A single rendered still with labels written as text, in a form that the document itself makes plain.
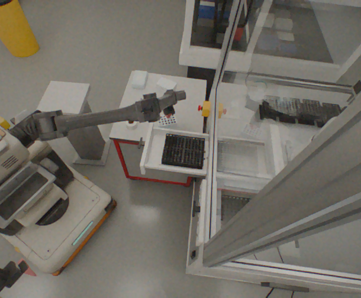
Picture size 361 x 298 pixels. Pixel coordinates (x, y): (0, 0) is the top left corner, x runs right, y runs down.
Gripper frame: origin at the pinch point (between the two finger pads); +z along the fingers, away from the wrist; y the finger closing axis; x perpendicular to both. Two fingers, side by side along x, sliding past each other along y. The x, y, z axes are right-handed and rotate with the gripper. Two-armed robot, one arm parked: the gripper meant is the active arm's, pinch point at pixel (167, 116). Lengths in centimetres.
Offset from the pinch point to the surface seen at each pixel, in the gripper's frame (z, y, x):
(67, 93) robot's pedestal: 6, 39, 62
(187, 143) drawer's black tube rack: -8.3, -27.2, -4.4
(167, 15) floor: 81, 261, -62
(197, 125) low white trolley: 5.5, -7.3, -18.4
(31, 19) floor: 83, 279, 135
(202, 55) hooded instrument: -10, 42, -36
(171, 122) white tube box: 2.5, -3.5, -1.5
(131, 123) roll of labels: 1.7, 0.3, 23.7
